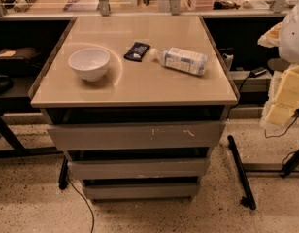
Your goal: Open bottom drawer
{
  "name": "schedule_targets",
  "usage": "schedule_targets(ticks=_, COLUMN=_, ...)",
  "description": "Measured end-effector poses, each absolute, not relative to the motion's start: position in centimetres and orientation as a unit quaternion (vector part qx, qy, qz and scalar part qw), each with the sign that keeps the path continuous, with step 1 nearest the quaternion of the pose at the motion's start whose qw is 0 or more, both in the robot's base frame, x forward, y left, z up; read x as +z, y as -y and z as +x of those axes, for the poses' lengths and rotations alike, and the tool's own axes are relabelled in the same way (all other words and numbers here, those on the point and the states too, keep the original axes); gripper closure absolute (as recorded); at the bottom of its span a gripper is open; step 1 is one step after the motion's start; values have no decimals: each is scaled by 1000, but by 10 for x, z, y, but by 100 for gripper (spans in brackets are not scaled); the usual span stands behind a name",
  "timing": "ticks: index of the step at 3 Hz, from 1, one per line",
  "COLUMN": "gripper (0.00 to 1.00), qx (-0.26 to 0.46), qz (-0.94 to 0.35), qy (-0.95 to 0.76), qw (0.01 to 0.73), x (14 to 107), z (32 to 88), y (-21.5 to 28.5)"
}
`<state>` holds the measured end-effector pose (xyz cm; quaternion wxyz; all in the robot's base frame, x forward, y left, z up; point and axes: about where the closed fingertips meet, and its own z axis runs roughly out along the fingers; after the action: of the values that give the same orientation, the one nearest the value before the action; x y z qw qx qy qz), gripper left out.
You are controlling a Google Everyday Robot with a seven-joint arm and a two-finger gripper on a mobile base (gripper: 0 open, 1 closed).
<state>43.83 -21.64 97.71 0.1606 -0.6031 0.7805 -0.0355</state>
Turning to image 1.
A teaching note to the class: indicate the black table leg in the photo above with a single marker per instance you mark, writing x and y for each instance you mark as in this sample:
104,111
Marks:
19,150
247,200

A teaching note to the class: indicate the grey bottom drawer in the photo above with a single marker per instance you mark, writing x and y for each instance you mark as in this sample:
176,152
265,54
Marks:
140,191

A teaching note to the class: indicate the dark snack packet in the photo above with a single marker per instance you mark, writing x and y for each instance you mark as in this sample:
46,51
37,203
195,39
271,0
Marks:
137,52

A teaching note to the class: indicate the grey drawer cabinet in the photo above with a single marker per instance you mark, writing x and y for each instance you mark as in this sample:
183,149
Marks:
135,92

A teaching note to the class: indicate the black table leg right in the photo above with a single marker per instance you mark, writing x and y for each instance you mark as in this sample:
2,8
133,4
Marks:
247,200

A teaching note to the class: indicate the white bowl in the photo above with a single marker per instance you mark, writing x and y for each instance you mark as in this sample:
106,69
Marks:
90,64

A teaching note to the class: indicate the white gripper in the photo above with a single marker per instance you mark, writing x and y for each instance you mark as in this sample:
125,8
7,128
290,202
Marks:
293,39

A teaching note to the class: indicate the clear plastic water bottle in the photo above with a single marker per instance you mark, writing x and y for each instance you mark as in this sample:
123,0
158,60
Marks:
187,61

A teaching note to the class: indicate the black device on shelf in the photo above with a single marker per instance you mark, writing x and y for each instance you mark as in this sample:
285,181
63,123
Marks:
257,72

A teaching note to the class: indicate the grey middle drawer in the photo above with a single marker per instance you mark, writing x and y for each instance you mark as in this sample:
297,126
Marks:
139,169

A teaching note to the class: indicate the grey drawer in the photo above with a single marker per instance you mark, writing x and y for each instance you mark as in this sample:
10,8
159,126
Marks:
140,191
133,136
139,169

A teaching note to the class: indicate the grey top drawer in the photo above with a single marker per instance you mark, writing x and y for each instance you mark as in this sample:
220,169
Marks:
133,136

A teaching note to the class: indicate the black table leg left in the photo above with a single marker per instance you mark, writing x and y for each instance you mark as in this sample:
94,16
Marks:
19,150

